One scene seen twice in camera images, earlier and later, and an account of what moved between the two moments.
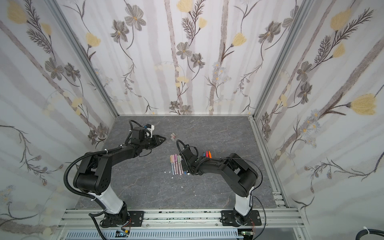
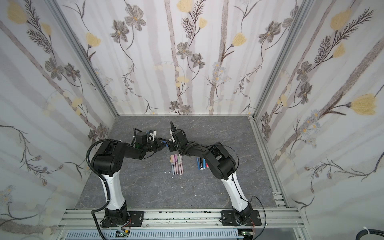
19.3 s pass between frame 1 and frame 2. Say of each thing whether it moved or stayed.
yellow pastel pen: stayed
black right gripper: moved
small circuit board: stayed
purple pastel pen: stayed
